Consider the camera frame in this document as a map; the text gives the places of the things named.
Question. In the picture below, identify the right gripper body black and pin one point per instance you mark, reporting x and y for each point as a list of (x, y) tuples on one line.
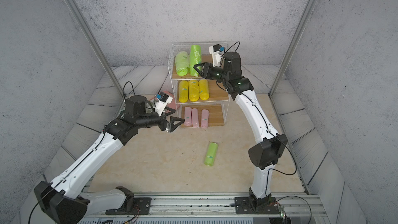
[(216, 74)]

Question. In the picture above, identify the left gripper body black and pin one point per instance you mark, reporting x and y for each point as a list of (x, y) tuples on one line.
[(162, 125)]

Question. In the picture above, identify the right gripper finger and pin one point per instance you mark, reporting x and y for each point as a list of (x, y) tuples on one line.
[(204, 72), (203, 65)]

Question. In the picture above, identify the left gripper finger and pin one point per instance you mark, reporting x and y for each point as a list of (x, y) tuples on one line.
[(169, 111), (174, 123)]

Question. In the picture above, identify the pink bag roll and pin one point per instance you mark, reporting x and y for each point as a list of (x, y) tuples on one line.
[(187, 116), (195, 118), (204, 118)]

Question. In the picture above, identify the yellow bag roll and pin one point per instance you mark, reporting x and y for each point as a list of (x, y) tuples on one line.
[(194, 90), (203, 90), (183, 91)]

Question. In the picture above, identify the light green bag roll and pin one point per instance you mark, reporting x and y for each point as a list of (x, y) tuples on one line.
[(182, 63)]

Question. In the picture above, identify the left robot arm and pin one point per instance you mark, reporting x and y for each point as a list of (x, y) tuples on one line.
[(62, 198)]

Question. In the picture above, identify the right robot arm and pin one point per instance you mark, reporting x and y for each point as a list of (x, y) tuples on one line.
[(270, 145)]

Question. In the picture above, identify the pink tray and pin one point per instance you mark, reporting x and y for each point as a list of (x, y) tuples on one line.
[(173, 104)]

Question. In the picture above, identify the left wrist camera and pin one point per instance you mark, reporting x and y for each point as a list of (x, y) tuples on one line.
[(161, 100)]

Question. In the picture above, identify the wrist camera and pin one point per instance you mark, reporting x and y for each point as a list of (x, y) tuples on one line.
[(216, 52), (161, 100)]

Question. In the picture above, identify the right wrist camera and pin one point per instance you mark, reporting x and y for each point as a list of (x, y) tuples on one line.
[(216, 52)]

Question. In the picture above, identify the aluminium mounting rail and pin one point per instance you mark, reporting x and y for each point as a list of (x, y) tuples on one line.
[(221, 208)]

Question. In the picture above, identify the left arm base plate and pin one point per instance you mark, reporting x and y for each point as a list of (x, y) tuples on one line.
[(132, 206)]

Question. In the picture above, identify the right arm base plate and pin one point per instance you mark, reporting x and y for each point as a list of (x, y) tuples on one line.
[(249, 205)]

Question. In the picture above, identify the right aluminium frame post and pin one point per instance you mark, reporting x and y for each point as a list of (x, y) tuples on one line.
[(308, 9)]

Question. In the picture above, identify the aluminium frame post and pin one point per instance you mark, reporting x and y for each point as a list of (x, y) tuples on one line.
[(308, 9), (76, 12)]

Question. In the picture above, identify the left aluminium frame post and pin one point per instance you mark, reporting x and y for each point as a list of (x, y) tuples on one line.
[(76, 12)]

